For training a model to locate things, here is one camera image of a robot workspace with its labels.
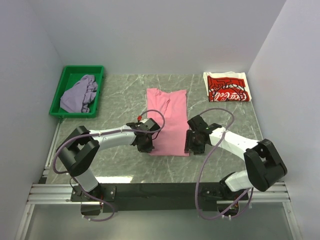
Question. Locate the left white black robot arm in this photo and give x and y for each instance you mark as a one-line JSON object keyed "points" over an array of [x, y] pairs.
{"points": [[78, 151]]}

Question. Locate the lavender t-shirt in bin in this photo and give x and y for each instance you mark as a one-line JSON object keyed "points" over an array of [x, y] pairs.
{"points": [[78, 98]]}

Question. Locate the pink t-shirt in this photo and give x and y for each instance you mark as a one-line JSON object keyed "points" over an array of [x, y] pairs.
{"points": [[173, 106]]}

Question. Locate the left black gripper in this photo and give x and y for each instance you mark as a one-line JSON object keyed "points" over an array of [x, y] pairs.
{"points": [[147, 149]]}

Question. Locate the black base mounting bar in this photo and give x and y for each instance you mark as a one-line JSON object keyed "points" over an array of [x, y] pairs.
{"points": [[164, 196]]}

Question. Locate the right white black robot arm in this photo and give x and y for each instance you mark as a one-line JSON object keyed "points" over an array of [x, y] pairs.
{"points": [[263, 164]]}

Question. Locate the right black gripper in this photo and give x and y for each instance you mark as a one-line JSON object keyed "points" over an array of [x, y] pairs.
{"points": [[189, 145]]}

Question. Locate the folded red white Coca-Cola t-shirt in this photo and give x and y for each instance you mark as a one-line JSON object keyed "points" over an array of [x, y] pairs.
{"points": [[227, 87]]}

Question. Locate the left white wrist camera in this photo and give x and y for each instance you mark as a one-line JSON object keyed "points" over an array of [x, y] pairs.
{"points": [[141, 119]]}

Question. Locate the green plastic bin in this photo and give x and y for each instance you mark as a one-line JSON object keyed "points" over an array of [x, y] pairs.
{"points": [[70, 75]]}

